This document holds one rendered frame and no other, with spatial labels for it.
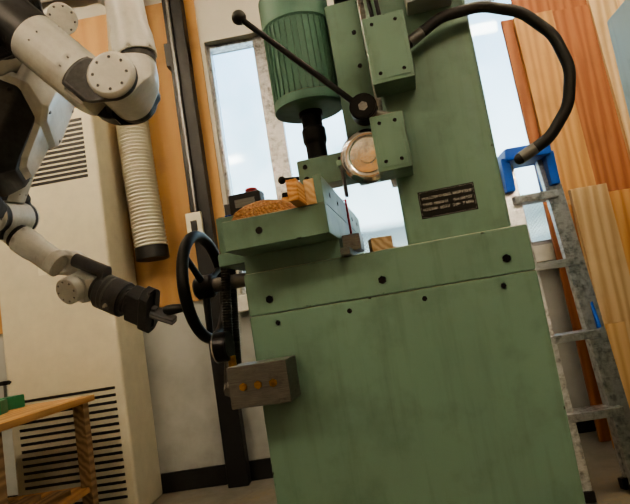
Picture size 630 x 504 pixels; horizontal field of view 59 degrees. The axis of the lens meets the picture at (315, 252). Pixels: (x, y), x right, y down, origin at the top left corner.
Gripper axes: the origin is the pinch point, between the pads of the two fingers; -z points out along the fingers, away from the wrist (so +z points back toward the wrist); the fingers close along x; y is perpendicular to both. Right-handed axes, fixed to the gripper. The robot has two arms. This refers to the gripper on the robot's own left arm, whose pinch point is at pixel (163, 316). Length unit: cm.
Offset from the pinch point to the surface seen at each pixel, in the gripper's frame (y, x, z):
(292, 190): -5, 45, -28
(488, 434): -8, 12, -76
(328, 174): 29, 36, -25
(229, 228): -5.3, 33.0, -16.5
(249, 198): 18.6, 27.9, -9.6
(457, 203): 23, 41, -55
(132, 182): 108, -33, 87
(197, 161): 130, -23, 67
